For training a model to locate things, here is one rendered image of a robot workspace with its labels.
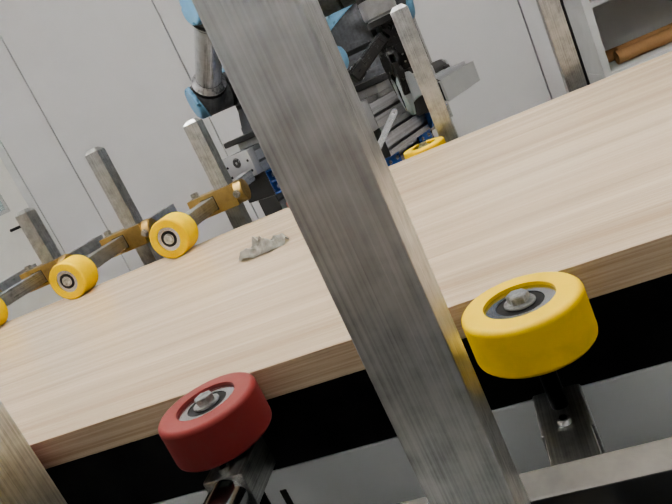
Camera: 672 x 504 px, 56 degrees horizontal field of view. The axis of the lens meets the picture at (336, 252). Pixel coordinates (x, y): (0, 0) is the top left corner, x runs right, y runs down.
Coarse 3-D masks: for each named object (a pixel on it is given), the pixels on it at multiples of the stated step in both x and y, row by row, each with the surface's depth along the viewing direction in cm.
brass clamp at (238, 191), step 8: (232, 184) 141; (240, 184) 140; (208, 192) 144; (216, 192) 141; (224, 192) 140; (232, 192) 140; (240, 192) 140; (248, 192) 143; (192, 200) 142; (200, 200) 142; (216, 200) 141; (224, 200) 141; (232, 200) 141; (240, 200) 141; (224, 208) 142
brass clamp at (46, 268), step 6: (60, 258) 155; (42, 264) 157; (48, 264) 154; (54, 264) 154; (30, 270) 156; (36, 270) 155; (42, 270) 155; (48, 270) 155; (24, 276) 157; (48, 276) 155; (48, 282) 156; (36, 288) 157
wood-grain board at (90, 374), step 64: (640, 64) 102; (512, 128) 98; (576, 128) 80; (640, 128) 68; (448, 192) 78; (512, 192) 66; (576, 192) 57; (640, 192) 51; (192, 256) 116; (448, 256) 56; (512, 256) 50; (576, 256) 45; (640, 256) 42; (64, 320) 111; (128, 320) 88; (192, 320) 74; (256, 320) 63; (320, 320) 55; (0, 384) 86; (64, 384) 71; (128, 384) 61; (192, 384) 54; (64, 448) 57
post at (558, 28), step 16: (544, 0) 118; (560, 0) 118; (544, 16) 119; (560, 16) 118; (560, 32) 119; (560, 48) 120; (576, 48) 121; (560, 64) 121; (576, 64) 120; (576, 80) 121
